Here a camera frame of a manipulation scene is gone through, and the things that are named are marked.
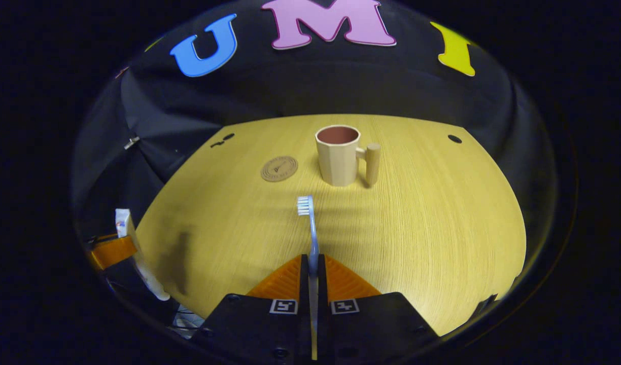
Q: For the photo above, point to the round cork coaster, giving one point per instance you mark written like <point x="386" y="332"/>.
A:
<point x="279" y="168"/>

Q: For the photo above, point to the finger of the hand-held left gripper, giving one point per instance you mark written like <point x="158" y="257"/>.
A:
<point x="112" y="252"/>

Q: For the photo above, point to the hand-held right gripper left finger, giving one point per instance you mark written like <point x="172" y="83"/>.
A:
<point x="304" y="284"/>

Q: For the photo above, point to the black desk edge bracket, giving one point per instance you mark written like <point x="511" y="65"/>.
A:
<point x="485" y="304"/>

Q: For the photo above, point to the beige cup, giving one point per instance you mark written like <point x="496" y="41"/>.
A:
<point x="337" y="162"/>

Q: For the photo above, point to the blue toothbrush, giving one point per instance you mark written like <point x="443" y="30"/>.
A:
<point x="313" y="233"/>

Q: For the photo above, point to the black backdrop cloth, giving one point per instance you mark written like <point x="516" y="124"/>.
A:
<point x="391" y="86"/>

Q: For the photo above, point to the white toothpaste tube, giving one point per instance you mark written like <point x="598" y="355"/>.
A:
<point x="124" y="223"/>

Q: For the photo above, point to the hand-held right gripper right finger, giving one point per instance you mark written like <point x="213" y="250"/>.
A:
<point x="322" y="291"/>

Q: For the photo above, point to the silver cloth clip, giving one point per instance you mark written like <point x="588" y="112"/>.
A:
<point x="132" y="142"/>

